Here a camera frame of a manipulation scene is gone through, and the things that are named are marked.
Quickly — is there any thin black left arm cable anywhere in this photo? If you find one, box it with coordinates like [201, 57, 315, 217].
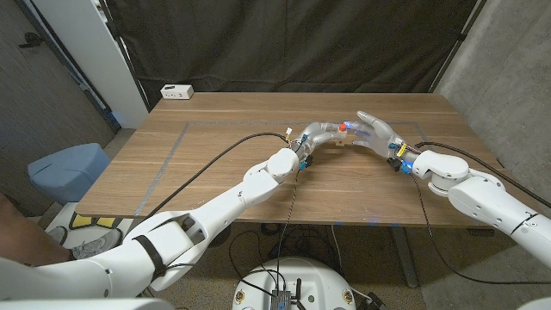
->
[165, 168, 301, 297]

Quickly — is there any black floor cable bundle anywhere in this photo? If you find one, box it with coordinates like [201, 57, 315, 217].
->
[227, 222, 345, 281]

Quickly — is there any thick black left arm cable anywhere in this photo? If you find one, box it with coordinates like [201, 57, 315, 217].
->
[141, 132, 293, 219]

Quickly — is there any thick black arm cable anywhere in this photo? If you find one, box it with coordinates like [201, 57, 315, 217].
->
[141, 132, 293, 219]
[415, 141, 551, 210]

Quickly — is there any black door handle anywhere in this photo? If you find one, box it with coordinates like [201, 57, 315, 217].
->
[17, 32, 44, 48]

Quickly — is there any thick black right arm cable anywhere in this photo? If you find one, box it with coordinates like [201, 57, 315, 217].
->
[415, 141, 551, 210]

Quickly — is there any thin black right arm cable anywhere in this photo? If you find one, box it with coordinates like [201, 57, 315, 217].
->
[411, 175, 551, 286]

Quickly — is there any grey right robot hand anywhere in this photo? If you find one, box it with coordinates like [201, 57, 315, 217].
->
[346, 110, 424, 169]

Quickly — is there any black floor device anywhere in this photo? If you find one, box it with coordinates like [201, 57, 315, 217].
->
[365, 291, 387, 310]

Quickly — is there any grey electronics box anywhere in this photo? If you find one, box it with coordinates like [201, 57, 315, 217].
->
[269, 288, 293, 310]

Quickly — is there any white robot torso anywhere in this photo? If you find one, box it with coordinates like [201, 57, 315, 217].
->
[232, 257, 357, 310]

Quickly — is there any grey black sneaker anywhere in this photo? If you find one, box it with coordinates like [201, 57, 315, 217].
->
[71, 227, 124, 261]
[45, 226, 68, 247]

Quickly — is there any white cabinet panel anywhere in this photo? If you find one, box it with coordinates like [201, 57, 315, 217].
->
[32, 0, 150, 129]

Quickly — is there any yellow black floor object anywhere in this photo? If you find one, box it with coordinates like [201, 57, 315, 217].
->
[71, 214, 117, 229]

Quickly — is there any grey table leg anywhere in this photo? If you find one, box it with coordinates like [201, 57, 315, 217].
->
[389, 226, 419, 288]

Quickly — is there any blue padded stool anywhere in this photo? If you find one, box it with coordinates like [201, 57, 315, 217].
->
[27, 142, 112, 206]

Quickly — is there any white power strip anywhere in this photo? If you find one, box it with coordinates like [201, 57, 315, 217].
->
[159, 84, 195, 101]

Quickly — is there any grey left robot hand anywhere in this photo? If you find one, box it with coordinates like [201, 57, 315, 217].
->
[290, 121, 348, 166]

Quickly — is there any black backdrop curtain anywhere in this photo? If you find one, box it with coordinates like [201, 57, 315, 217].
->
[105, 0, 490, 107]

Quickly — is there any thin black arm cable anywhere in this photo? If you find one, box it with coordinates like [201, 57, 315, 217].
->
[165, 168, 301, 297]
[411, 175, 551, 286]

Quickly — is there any person's bare leg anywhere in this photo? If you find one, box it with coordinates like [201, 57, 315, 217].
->
[0, 193, 74, 267]

